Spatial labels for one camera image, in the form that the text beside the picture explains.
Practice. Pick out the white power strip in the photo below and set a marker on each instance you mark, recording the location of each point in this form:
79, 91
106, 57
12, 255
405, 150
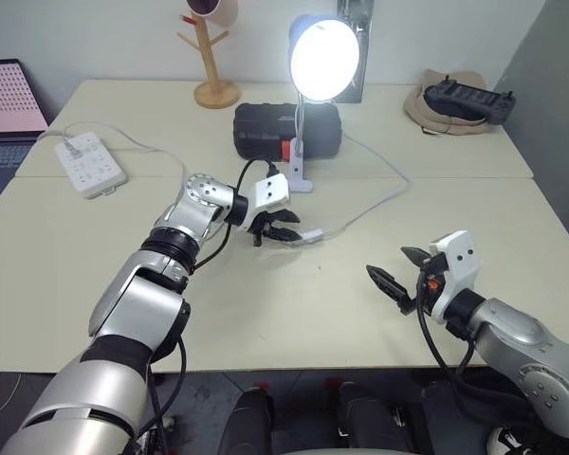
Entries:
95, 170

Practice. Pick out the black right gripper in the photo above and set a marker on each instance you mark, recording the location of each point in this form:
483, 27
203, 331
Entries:
431, 284

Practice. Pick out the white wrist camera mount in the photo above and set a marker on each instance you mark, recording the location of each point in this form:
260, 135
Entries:
460, 265
270, 189

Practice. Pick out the white black shoe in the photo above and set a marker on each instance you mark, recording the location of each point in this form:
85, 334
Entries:
502, 441

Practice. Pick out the black handheld controller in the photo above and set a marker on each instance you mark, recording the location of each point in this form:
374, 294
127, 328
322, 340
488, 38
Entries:
474, 102

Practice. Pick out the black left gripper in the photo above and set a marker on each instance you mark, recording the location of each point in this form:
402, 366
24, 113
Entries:
262, 230

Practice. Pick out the wooden mug tree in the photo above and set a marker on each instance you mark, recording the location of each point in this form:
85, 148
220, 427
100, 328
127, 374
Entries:
213, 71

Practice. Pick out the beige cloth hat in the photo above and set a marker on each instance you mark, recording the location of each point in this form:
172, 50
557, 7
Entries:
417, 109

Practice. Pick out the dark rounded shape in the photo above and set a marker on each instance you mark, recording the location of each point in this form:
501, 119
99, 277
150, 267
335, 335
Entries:
365, 419
246, 422

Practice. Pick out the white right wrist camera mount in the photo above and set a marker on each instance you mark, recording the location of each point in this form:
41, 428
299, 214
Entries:
460, 265

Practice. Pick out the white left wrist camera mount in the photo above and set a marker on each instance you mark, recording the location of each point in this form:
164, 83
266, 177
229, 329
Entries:
270, 189

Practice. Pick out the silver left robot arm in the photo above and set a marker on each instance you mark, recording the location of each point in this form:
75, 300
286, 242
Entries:
123, 303

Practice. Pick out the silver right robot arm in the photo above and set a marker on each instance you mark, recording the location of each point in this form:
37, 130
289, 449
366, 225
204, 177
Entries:
512, 332

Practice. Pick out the laptop with pink screen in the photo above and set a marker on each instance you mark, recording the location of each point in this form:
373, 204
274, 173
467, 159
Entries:
9, 99

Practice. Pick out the white plug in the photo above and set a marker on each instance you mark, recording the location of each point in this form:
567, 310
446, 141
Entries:
72, 147

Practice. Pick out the black plastic case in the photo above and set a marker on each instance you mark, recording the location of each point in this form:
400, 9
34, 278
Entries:
265, 128

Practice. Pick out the white desk lamp blue shade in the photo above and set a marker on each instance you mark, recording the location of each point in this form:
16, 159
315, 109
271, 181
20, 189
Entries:
324, 57

